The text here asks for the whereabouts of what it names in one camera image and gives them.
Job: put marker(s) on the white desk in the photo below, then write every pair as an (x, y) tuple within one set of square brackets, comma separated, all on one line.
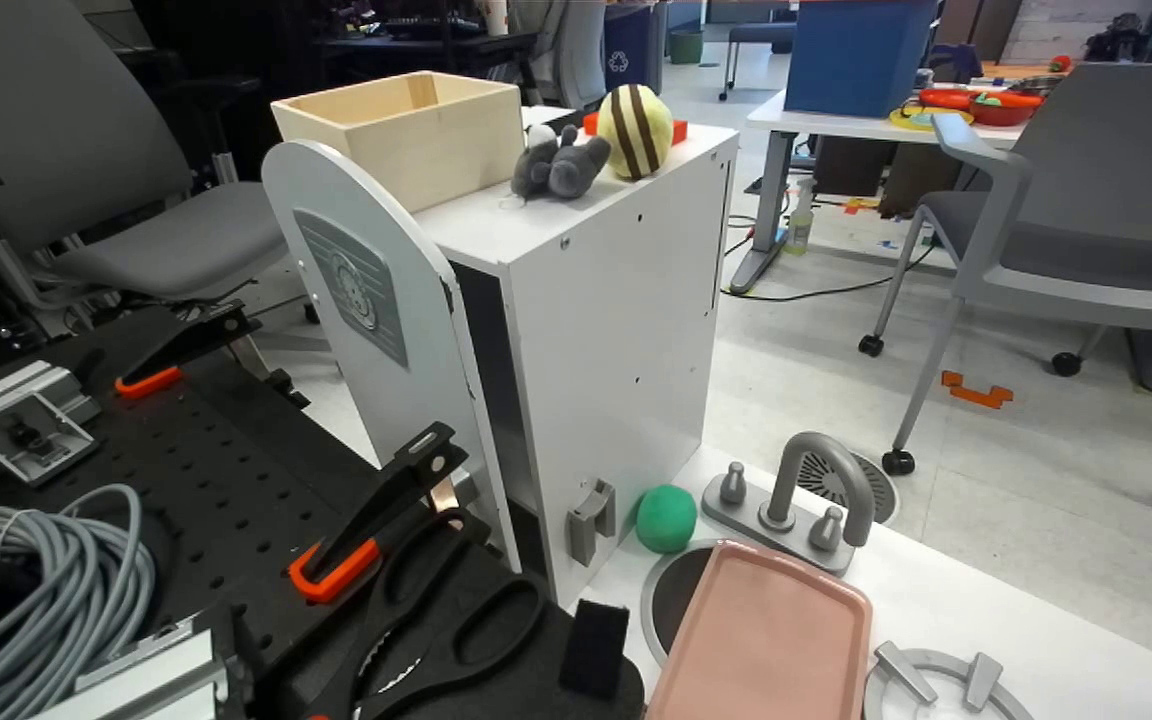
[(809, 147)]

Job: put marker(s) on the white toy kitchen cabinet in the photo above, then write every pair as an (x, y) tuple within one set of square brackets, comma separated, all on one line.
[(561, 341)]

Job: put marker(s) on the black orange clamp front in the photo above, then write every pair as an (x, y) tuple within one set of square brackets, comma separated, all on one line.
[(324, 568)]

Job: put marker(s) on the yellow striped plush toy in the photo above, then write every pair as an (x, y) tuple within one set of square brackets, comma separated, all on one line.
[(637, 129)]

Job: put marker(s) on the grey office chair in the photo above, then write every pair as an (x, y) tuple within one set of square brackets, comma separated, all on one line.
[(1056, 235)]

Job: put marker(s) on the grey raccoon plush toy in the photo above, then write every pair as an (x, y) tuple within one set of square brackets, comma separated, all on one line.
[(559, 160)]

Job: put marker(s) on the black orange clamp rear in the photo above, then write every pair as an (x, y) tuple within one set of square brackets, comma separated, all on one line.
[(165, 361)]

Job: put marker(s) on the grey chair left background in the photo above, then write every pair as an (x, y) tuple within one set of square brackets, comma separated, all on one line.
[(98, 189)]

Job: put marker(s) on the grey toy faucet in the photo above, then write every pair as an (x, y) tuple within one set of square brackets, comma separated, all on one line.
[(820, 502)]

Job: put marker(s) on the black scissors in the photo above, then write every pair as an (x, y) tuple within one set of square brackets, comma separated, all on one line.
[(425, 645)]

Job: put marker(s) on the wooden box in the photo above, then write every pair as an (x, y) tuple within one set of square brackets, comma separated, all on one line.
[(421, 135)]

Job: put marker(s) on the pink toy sink basin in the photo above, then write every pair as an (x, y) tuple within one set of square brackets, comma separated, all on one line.
[(765, 638)]

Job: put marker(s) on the black orange clamp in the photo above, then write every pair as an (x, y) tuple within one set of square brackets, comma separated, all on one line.
[(165, 361), (324, 568)]

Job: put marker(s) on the green plush ball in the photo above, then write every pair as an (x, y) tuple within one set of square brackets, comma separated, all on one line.
[(667, 518)]

